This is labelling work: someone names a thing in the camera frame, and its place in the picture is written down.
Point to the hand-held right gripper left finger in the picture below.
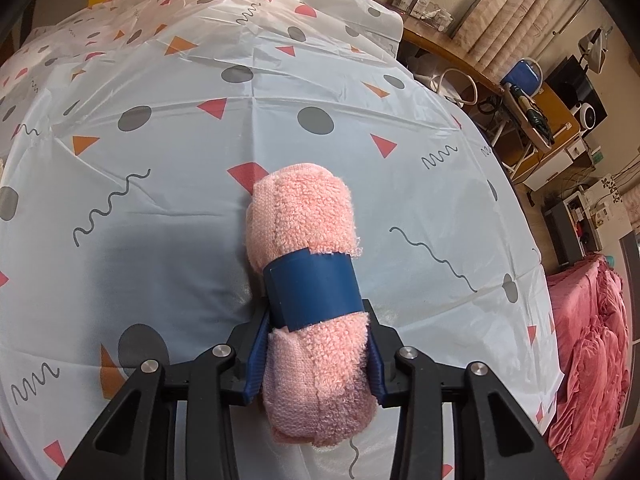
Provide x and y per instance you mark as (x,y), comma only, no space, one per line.
(255,360)

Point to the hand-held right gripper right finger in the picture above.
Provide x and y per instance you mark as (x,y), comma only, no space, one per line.
(376,375)

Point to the pink towel roll blue band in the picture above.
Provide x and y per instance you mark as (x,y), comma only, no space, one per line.
(310,210)

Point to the patterned plastic tablecloth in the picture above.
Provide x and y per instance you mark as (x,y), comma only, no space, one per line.
(175,210)

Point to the pink ruffled bed cover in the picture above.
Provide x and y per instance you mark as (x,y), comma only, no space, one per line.
(590,370)

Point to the low grey shelf unit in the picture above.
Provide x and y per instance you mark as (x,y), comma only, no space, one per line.
(570,230)

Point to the white narrow cabinet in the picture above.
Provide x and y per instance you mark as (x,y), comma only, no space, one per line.
(557,162)

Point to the white floral box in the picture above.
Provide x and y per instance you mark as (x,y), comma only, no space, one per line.
(607,210)

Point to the small folding table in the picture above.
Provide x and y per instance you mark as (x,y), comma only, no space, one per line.
(550,130)

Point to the white tote bag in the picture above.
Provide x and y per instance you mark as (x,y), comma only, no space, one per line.
(450,80)

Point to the white round fan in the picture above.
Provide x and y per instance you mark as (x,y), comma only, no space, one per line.
(586,116)

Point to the blue folding chair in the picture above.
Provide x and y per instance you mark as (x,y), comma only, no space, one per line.
(522,75)

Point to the black television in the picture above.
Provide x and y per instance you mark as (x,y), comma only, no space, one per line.
(575,82)

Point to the small boxes on desk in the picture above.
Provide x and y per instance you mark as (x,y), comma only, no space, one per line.
(422,5)

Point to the beige patterned curtain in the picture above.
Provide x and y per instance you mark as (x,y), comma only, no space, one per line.
(525,15)

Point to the garment steamer on pole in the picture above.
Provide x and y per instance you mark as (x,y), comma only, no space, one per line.
(595,47)

